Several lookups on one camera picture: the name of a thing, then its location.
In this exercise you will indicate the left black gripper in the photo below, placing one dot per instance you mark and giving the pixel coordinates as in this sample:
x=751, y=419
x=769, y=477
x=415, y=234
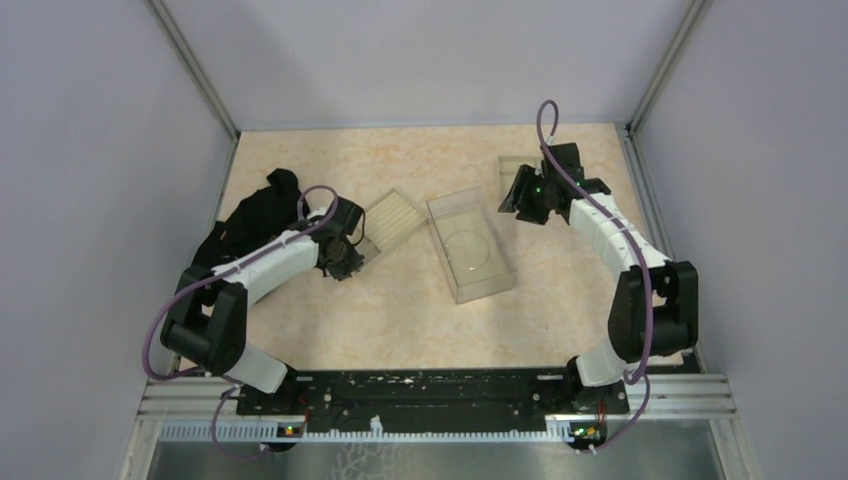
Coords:
x=354, y=261

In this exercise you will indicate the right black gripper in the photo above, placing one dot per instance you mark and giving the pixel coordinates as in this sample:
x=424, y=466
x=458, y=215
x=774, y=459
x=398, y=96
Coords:
x=517, y=197

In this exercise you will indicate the beige slotted ring tray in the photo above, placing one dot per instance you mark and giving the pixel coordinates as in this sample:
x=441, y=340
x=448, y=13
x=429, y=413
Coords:
x=388, y=222

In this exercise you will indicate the clear plastic box cover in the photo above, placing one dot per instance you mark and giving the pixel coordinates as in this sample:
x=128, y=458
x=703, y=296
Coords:
x=453, y=202

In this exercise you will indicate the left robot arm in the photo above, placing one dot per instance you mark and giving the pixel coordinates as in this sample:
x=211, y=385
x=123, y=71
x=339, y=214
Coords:
x=205, y=322

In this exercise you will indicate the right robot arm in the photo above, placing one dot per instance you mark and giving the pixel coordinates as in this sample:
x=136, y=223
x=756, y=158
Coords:
x=654, y=311

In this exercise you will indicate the beige compartment tray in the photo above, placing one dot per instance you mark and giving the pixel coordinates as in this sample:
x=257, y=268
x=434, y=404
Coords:
x=507, y=169

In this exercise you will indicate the black cloth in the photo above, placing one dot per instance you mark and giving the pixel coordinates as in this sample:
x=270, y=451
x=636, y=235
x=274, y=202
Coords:
x=256, y=220

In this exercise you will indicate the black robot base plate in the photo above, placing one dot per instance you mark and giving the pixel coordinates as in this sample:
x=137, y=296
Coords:
x=453, y=401

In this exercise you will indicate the white slotted cable duct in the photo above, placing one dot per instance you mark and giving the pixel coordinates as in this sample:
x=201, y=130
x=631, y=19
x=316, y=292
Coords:
x=274, y=432

